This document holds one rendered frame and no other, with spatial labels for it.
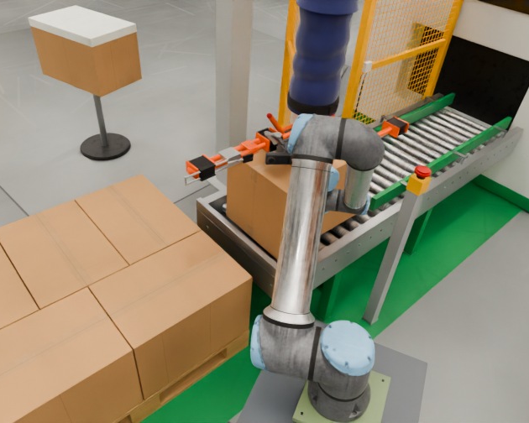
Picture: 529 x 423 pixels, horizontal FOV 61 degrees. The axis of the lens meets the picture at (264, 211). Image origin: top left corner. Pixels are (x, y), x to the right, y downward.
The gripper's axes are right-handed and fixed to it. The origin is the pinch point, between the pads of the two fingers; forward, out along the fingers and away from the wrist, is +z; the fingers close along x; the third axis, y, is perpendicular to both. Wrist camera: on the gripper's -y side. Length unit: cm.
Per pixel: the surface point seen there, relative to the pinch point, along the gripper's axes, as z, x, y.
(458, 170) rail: -34, -49, 133
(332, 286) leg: -34, -79, 25
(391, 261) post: -51, -58, 45
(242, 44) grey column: 94, 0, 65
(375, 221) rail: -32, -50, 53
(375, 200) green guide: -24, -46, 63
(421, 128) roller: 15, -56, 172
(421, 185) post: -53, -11, 44
